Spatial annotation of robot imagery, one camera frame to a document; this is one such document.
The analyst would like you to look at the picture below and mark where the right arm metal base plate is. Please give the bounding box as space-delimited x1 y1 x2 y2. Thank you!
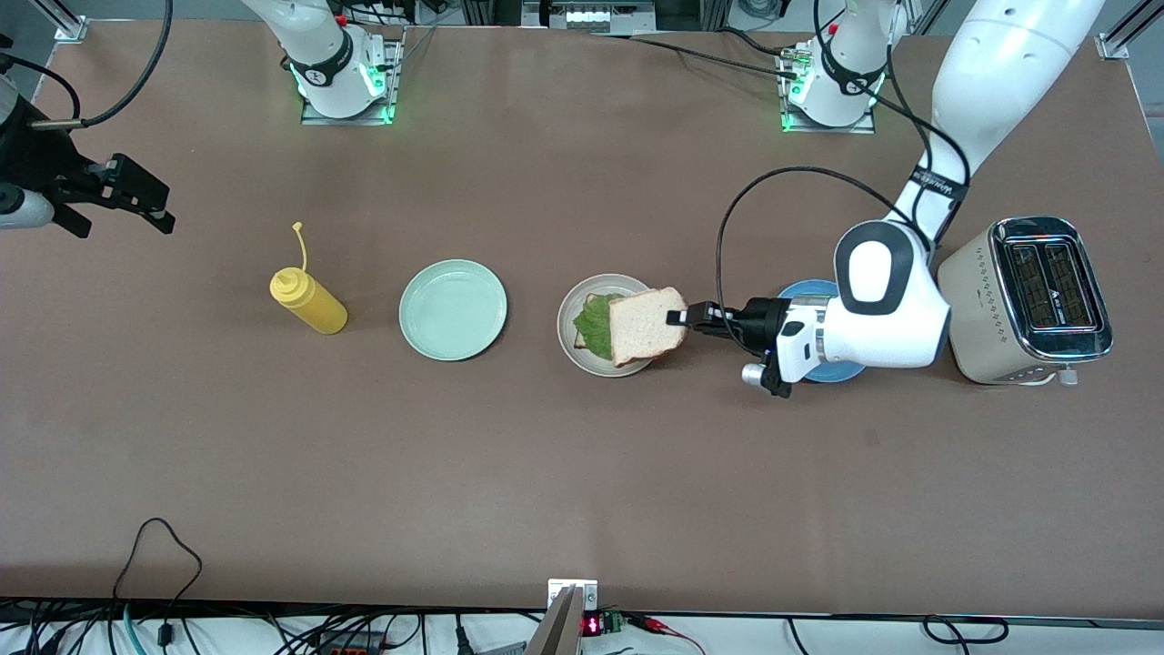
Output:
300 25 406 126

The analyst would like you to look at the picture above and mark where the black coiled cable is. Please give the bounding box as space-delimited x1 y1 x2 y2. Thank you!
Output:
922 615 1010 645

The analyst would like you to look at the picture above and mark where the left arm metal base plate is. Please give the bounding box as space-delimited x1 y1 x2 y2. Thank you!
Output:
778 41 877 136

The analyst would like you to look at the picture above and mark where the green lettuce leaf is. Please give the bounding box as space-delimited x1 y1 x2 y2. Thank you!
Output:
573 293 628 360

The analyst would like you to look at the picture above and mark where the thin black looped cable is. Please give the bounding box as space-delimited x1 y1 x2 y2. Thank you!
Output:
111 517 204 649

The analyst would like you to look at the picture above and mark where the small metal bracket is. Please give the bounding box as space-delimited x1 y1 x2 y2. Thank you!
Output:
548 579 599 612

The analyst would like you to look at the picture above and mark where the yellow squeeze bottle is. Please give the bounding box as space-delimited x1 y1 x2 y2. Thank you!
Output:
269 221 349 336

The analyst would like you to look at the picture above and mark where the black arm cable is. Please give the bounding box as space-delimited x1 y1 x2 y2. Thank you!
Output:
30 0 176 131
0 52 85 122
715 0 972 310

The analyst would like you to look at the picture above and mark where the beige chrome toaster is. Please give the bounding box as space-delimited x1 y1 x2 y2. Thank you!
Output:
937 216 1115 389

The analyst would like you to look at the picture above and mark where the black base cable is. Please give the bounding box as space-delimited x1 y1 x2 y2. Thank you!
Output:
589 25 806 81

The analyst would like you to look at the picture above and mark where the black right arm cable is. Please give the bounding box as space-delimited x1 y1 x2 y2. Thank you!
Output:
30 0 176 131
0 52 85 122

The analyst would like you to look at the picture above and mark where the grey metal bar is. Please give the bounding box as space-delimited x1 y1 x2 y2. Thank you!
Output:
526 587 583 655

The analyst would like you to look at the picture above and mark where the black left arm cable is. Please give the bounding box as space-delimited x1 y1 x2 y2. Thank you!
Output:
715 0 972 310

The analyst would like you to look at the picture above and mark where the light green plate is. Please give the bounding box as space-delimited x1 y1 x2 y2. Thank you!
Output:
398 259 508 362

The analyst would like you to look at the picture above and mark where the beige plate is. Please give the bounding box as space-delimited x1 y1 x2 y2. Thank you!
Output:
557 274 669 379

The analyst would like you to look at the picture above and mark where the red clip wire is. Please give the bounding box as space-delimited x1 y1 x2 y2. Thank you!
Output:
626 614 708 655

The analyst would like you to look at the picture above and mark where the aluminium frame bracket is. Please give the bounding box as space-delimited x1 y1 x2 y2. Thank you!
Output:
1096 0 1164 62
27 0 89 44

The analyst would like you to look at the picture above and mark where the toasted bread slice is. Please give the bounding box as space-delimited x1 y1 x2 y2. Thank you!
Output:
573 291 624 351
607 287 689 368

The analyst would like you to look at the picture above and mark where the blue plate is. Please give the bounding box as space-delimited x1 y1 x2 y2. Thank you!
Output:
776 278 869 384

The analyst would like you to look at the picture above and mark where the white power strip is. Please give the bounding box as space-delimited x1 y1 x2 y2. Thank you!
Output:
523 0 657 33

